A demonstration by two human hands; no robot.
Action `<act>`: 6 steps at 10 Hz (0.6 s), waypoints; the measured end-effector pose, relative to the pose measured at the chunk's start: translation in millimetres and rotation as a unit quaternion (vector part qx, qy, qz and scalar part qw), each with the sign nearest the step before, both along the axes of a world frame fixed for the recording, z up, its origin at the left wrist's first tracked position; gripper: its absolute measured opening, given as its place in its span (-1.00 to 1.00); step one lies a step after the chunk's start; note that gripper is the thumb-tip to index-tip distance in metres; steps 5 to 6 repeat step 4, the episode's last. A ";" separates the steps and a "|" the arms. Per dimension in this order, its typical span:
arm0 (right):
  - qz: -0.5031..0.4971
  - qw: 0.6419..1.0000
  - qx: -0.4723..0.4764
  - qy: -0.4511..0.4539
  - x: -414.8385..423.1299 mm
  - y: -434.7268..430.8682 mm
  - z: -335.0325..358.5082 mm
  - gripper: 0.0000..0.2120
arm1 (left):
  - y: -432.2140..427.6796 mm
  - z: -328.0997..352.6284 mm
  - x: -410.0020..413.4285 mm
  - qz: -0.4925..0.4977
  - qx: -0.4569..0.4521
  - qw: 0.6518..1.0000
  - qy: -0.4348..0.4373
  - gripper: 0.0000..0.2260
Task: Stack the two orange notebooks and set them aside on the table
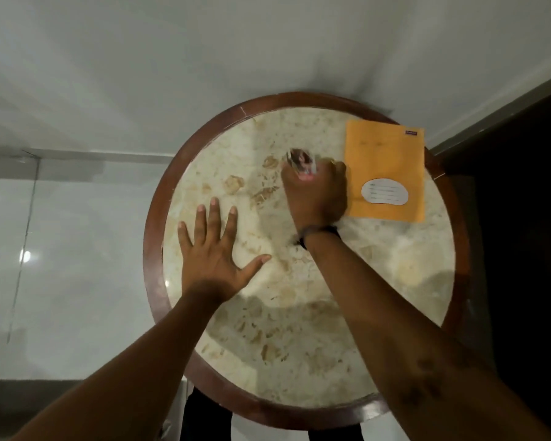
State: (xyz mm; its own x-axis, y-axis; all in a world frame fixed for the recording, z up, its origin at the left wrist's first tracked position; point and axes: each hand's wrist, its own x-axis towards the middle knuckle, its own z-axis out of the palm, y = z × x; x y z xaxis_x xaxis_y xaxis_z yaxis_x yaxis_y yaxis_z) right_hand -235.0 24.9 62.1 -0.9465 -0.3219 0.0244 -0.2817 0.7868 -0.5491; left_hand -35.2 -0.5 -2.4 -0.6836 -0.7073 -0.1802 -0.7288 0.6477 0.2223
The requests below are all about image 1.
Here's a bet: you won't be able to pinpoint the person's left hand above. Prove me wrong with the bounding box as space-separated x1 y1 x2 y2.
178 197 272 303

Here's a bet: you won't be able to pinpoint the person's right hand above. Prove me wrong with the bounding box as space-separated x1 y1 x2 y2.
281 160 349 235

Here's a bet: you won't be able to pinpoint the small clear glass bottle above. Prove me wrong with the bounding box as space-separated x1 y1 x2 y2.
286 149 318 179

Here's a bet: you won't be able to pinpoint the person's right forearm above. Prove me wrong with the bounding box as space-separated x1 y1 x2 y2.
303 232 551 441

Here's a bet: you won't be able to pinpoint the person's left forearm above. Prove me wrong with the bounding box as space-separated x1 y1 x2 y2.
10 289 232 441

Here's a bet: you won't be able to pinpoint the black wrist band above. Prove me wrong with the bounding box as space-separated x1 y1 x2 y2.
298 225 341 251

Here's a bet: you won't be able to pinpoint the orange notebook with white label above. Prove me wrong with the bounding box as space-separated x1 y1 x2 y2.
343 119 427 224

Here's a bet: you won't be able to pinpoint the round marble table wooden rim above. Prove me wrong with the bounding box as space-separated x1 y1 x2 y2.
143 91 471 431

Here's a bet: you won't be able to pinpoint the person's black trousers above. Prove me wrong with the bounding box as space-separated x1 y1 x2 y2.
179 386 365 441

